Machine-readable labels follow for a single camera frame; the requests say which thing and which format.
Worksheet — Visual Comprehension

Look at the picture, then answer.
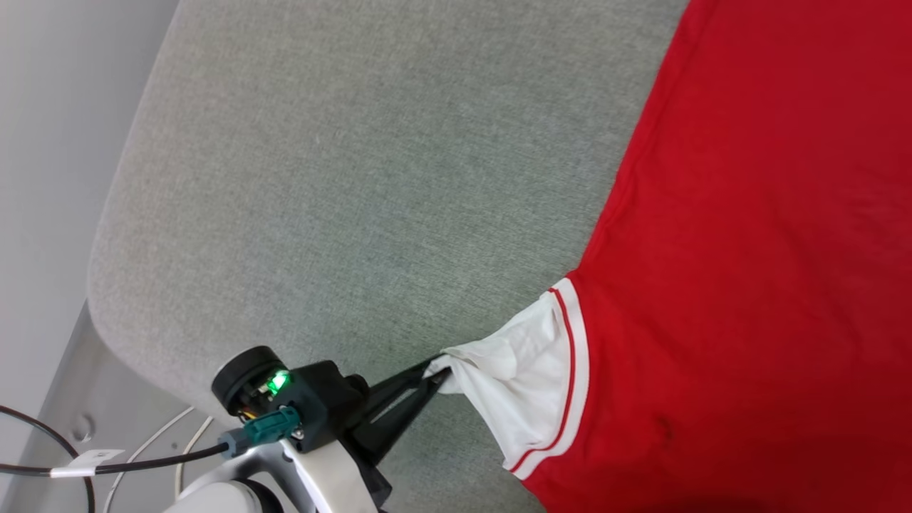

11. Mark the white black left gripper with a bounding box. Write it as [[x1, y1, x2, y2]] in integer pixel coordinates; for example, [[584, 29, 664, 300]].
[[281, 353, 452, 513]]

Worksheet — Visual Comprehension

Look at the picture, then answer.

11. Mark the red jersey with white sleeves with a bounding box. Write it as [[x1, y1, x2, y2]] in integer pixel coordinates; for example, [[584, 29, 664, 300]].
[[426, 0, 912, 513]]

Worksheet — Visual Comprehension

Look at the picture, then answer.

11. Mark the grey fabric sofa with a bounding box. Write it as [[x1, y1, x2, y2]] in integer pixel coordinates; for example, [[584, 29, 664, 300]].
[[87, 0, 692, 513]]

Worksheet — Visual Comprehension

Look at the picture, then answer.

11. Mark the teal left camera connector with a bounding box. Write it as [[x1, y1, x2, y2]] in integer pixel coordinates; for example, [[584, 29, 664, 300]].
[[217, 405, 302, 459]]

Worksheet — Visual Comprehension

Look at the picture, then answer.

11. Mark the thin white cable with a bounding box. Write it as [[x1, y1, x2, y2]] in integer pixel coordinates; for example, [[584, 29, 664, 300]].
[[103, 406, 196, 513], [174, 416, 215, 501]]

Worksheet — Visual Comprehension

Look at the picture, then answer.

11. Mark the thin black cable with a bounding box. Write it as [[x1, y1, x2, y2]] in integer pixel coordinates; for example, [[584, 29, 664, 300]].
[[0, 404, 98, 513]]

